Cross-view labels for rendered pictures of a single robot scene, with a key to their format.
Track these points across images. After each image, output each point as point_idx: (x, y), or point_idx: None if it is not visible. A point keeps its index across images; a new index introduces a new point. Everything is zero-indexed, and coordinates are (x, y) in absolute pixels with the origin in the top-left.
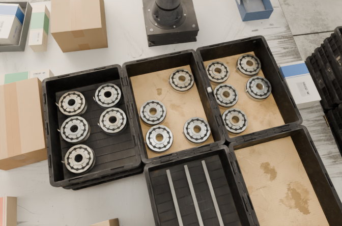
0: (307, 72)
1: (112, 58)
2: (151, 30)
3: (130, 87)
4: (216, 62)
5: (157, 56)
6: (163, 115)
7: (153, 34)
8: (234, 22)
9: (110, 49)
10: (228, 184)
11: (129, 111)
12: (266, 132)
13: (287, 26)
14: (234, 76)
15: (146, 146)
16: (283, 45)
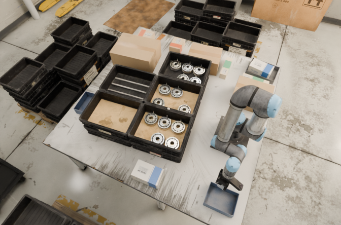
0: (149, 181)
1: (221, 103)
2: (223, 117)
3: (195, 92)
4: (182, 129)
5: (198, 99)
6: (172, 94)
7: (220, 118)
8: (211, 179)
9: (228, 105)
10: None
11: (179, 79)
12: (135, 118)
13: (189, 213)
14: (171, 136)
15: None
16: (177, 197)
